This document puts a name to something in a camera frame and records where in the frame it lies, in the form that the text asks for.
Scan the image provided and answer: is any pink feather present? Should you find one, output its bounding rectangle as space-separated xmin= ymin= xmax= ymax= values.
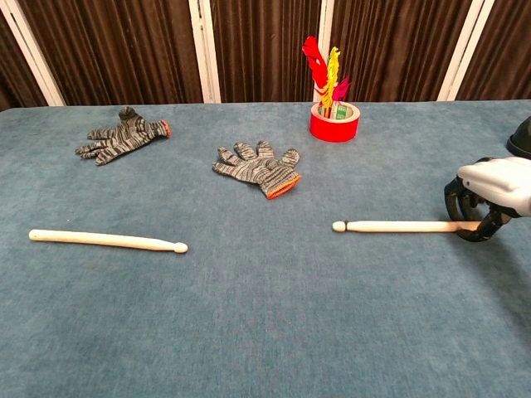
xmin=334 ymin=75 xmax=352 ymax=105

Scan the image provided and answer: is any white partition frame post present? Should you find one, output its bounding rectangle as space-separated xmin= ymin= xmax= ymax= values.
xmin=0 ymin=0 xmax=66 ymax=108
xmin=188 ymin=0 xmax=222 ymax=104
xmin=436 ymin=0 xmax=495 ymax=103
xmin=317 ymin=0 xmax=335 ymax=103

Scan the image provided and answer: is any black dome-shaped object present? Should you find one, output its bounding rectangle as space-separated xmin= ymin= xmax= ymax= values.
xmin=505 ymin=115 xmax=531 ymax=159

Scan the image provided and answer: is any brown curtain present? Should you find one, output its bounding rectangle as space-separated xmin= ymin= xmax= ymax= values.
xmin=0 ymin=0 xmax=531 ymax=111

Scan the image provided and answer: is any blue felt table mat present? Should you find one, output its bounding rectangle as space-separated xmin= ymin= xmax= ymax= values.
xmin=0 ymin=99 xmax=531 ymax=398

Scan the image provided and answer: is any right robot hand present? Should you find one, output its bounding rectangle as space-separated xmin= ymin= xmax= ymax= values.
xmin=443 ymin=156 xmax=531 ymax=244

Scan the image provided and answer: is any red feather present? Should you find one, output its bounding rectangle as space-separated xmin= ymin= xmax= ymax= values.
xmin=301 ymin=36 xmax=330 ymax=115

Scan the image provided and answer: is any grey striped knit glove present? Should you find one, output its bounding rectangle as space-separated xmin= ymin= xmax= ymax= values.
xmin=212 ymin=140 xmax=302 ymax=201
xmin=75 ymin=106 xmax=173 ymax=167

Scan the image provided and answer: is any cream wooden drumstick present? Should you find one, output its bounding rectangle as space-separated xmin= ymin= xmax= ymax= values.
xmin=332 ymin=220 xmax=482 ymax=235
xmin=28 ymin=228 xmax=189 ymax=255

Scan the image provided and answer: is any red cup with items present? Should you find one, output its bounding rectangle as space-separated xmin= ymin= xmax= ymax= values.
xmin=309 ymin=100 xmax=361 ymax=143

